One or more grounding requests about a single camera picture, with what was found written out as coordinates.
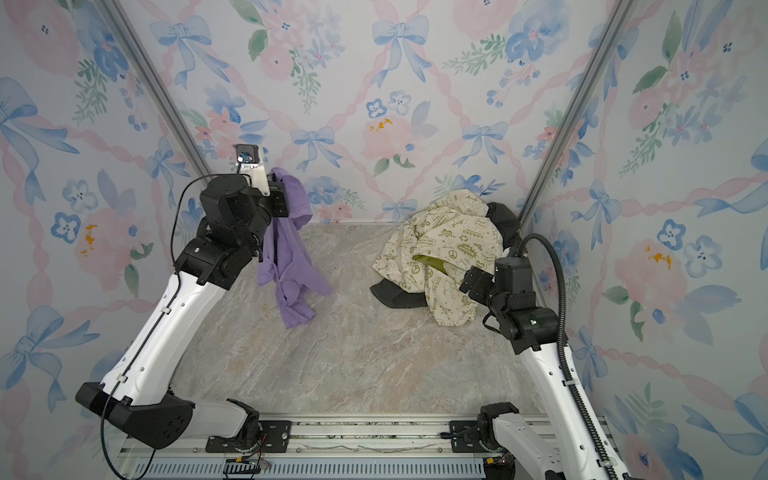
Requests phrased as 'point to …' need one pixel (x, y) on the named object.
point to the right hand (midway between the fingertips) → (481, 277)
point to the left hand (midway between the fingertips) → (272, 172)
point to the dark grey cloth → (394, 296)
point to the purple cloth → (286, 261)
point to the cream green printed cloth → (431, 252)
